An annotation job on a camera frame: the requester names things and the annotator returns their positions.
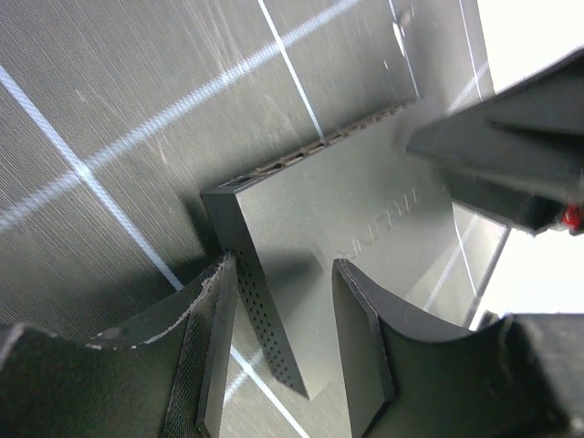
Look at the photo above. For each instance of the black grid mat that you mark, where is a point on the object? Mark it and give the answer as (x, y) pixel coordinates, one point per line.
(117, 115)

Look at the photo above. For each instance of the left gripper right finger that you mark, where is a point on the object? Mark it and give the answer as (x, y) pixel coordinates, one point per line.
(408, 373)

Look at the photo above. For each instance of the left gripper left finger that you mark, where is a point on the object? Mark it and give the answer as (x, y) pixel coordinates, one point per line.
(161, 373)

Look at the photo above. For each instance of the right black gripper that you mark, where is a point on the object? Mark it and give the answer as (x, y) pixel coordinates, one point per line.
(517, 157)

